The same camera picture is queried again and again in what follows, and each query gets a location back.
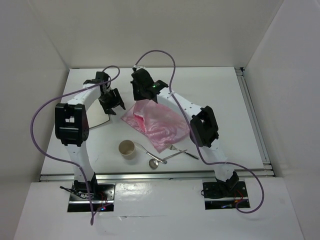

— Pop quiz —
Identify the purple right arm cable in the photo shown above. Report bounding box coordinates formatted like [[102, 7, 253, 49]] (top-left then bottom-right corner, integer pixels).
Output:
[[134, 49, 265, 215]]

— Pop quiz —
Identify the aluminium right side rail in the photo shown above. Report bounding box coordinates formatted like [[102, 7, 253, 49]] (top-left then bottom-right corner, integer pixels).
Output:
[[234, 67, 273, 171]]

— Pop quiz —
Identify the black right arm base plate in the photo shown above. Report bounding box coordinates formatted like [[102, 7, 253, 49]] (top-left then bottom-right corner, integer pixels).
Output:
[[200, 181, 251, 210]]

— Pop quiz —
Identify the beige paper cup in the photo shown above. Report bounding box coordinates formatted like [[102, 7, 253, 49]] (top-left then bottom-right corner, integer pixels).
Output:
[[118, 140, 136, 160]]

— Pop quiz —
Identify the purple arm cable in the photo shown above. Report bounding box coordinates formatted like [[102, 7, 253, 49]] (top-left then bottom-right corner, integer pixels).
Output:
[[29, 65, 121, 226], [134, 49, 265, 215]]

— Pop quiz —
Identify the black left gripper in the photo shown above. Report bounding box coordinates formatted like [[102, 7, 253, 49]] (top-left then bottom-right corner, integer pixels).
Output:
[[98, 87, 125, 116]]

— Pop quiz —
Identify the pink rose satin cloth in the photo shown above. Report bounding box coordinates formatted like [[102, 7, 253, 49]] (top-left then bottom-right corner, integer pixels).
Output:
[[121, 99, 190, 153]]

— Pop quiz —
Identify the silver table knife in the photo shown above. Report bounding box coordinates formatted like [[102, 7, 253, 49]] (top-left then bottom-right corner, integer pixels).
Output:
[[133, 141, 168, 164]]

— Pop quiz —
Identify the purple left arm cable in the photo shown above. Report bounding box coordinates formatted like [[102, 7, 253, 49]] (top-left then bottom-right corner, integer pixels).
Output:
[[29, 65, 121, 226]]

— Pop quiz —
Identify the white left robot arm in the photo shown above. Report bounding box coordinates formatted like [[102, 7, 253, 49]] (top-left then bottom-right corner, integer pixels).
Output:
[[55, 71, 125, 200]]

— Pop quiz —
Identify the silver fork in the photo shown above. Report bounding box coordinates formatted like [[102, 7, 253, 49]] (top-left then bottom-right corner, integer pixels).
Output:
[[163, 143, 199, 160]]

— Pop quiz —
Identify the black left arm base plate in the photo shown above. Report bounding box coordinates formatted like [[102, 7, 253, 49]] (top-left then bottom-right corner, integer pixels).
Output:
[[60, 183, 116, 213]]

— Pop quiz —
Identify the silver spoon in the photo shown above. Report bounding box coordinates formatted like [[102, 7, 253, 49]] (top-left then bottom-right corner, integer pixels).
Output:
[[147, 150, 187, 170]]

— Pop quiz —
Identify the white square plate, black rim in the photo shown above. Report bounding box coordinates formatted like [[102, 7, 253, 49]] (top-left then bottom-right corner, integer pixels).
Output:
[[86, 99, 110, 129]]

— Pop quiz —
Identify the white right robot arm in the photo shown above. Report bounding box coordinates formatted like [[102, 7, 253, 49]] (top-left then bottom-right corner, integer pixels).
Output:
[[131, 66, 239, 196]]

